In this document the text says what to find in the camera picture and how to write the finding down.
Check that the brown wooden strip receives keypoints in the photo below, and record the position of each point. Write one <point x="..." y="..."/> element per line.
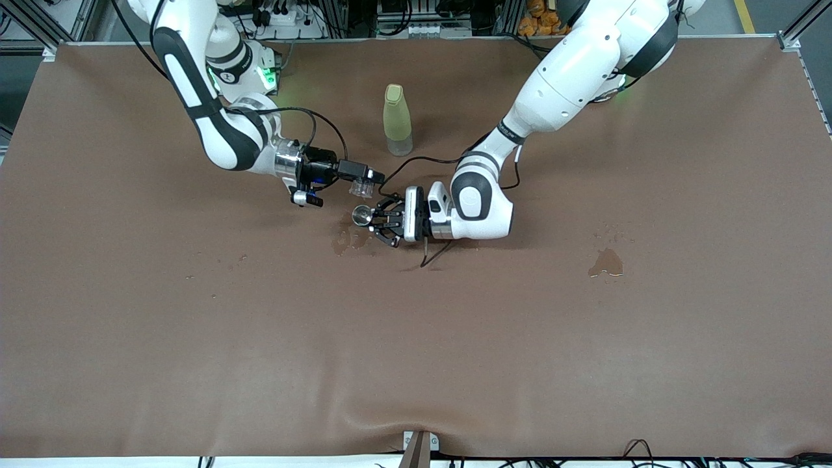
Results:
<point x="417" y="452"/>

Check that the white power strip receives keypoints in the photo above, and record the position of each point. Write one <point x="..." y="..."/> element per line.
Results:
<point x="305" y="29"/>

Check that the metal edge bracket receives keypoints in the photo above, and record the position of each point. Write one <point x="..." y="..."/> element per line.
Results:
<point x="434" y="442"/>

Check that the steel double cone jigger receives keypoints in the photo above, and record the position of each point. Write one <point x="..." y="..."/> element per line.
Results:
<point x="362" y="215"/>

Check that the clear glass beaker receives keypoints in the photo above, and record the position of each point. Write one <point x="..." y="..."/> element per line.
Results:
<point x="363" y="188"/>

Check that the yellow-green capped bottle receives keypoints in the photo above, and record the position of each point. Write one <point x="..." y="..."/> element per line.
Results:
<point x="397" y="117"/>

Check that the orange packet pile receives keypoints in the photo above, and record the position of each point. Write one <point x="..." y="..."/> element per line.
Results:
<point x="536" y="23"/>

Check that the brown table mat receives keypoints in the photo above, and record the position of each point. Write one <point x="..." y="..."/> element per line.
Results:
<point x="416" y="338"/>

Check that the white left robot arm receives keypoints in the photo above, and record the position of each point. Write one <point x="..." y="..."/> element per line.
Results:
<point x="572" y="65"/>

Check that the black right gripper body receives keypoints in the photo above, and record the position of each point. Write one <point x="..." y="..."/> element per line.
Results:
<point x="320" y="162"/>

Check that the aluminium frame profile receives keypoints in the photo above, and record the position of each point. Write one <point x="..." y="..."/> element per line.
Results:
<point x="788" y="42"/>
<point x="51" y="51"/>

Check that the spilled liquid puddle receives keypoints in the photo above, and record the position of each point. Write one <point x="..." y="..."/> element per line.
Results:
<point x="608" y="263"/>
<point x="341" y="242"/>

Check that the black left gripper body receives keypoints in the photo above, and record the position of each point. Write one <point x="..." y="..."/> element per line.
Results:
<point x="394" y="221"/>

